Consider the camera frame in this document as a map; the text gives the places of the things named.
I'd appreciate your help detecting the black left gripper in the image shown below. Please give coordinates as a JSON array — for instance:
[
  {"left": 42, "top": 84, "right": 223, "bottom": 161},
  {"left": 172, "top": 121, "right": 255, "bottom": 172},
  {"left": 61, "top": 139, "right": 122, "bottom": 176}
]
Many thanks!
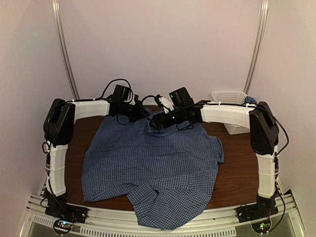
[{"left": 120, "top": 100, "right": 151, "bottom": 123}]

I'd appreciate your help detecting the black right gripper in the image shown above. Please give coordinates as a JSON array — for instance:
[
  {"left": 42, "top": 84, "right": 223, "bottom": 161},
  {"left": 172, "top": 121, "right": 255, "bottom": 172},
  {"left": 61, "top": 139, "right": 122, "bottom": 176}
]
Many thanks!
[{"left": 150, "top": 107, "right": 187, "bottom": 131}]

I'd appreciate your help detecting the blue checked shirt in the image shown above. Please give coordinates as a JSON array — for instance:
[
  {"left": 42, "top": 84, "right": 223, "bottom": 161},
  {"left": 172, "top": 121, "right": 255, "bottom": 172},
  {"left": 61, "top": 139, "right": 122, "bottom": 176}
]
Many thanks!
[{"left": 81, "top": 111, "right": 226, "bottom": 228}]

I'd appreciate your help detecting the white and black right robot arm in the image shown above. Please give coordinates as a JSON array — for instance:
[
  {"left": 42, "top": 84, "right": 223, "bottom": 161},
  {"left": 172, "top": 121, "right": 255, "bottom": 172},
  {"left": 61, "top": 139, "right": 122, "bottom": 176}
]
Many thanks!
[{"left": 150, "top": 100, "right": 284, "bottom": 218}]

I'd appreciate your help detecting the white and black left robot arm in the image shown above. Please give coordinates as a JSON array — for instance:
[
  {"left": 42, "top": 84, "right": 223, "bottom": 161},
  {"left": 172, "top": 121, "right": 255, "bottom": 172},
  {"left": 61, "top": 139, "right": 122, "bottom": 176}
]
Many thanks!
[{"left": 43, "top": 98, "right": 149, "bottom": 219}]

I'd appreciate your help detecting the white plastic laundry basket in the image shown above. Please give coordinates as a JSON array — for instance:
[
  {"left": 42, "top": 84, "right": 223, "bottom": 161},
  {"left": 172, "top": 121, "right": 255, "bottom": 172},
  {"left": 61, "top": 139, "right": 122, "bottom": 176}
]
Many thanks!
[{"left": 211, "top": 91, "right": 250, "bottom": 135}]

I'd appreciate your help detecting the blue grey cloth in basket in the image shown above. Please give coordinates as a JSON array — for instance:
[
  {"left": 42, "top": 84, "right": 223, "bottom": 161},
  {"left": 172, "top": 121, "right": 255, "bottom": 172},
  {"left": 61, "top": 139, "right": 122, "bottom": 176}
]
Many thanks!
[{"left": 244, "top": 96, "right": 257, "bottom": 104}]

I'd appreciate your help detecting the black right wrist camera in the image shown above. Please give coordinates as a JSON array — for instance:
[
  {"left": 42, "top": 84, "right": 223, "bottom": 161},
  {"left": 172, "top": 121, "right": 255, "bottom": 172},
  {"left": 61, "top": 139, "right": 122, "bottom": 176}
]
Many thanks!
[{"left": 169, "top": 87, "right": 194, "bottom": 108}]

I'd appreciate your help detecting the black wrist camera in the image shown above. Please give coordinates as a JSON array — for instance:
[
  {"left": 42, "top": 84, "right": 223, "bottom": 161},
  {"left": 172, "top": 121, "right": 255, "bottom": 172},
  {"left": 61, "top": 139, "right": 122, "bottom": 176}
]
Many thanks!
[
  {"left": 169, "top": 87, "right": 194, "bottom": 108},
  {"left": 113, "top": 85, "right": 131, "bottom": 101}
]

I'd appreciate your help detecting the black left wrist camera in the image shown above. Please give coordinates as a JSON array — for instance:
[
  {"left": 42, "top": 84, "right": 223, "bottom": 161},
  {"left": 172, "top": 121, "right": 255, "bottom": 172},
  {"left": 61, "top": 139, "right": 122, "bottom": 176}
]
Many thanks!
[{"left": 113, "top": 85, "right": 131, "bottom": 101}]

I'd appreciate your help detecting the black right camera cable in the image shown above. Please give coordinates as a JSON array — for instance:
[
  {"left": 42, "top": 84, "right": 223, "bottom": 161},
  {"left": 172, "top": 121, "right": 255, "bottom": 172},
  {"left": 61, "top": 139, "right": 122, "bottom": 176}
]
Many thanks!
[{"left": 141, "top": 94, "right": 158, "bottom": 107}]

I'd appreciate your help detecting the black camera cable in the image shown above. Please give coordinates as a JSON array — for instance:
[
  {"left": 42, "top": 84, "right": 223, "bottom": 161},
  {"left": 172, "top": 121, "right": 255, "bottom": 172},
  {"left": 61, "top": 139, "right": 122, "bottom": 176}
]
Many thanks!
[
  {"left": 141, "top": 94, "right": 158, "bottom": 107},
  {"left": 100, "top": 78, "right": 133, "bottom": 99}
]

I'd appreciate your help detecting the black left camera cable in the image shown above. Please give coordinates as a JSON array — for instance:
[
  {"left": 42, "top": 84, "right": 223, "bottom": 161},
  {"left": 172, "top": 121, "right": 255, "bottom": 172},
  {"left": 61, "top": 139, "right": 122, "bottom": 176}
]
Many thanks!
[{"left": 100, "top": 78, "right": 133, "bottom": 99}]

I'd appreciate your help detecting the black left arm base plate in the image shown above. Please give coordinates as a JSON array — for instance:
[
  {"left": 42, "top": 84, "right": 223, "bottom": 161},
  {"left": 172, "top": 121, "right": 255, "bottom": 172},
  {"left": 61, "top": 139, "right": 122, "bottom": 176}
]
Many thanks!
[{"left": 45, "top": 203, "right": 88, "bottom": 224}]

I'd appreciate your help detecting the aluminium front rail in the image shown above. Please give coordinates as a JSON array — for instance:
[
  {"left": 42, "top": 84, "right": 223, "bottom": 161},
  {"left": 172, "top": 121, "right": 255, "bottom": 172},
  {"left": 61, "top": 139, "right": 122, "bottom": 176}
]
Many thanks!
[{"left": 20, "top": 190, "right": 306, "bottom": 237}]

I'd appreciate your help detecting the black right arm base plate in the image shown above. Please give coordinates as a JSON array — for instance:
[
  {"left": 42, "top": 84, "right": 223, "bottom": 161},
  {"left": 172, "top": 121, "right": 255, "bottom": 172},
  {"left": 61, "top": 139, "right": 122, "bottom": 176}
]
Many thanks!
[{"left": 236, "top": 203, "right": 278, "bottom": 223}]

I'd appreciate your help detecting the right aluminium frame post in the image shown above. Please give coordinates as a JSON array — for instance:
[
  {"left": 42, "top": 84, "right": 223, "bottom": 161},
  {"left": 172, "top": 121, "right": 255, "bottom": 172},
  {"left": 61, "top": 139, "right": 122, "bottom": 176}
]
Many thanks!
[{"left": 243, "top": 0, "right": 269, "bottom": 94}]

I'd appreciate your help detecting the aluminium frame post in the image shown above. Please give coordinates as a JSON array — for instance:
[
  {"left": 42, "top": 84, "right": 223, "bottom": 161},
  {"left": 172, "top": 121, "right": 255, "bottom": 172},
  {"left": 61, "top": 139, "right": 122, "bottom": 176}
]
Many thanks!
[
  {"left": 51, "top": 0, "right": 79, "bottom": 99},
  {"left": 243, "top": 0, "right": 269, "bottom": 94}
]

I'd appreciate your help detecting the left aluminium frame post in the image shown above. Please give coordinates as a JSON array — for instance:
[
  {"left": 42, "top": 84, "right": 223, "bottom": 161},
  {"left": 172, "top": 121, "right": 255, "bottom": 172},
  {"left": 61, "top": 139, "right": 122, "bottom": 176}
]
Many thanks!
[{"left": 51, "top": 0, "right": 79, "bottom": 99}]

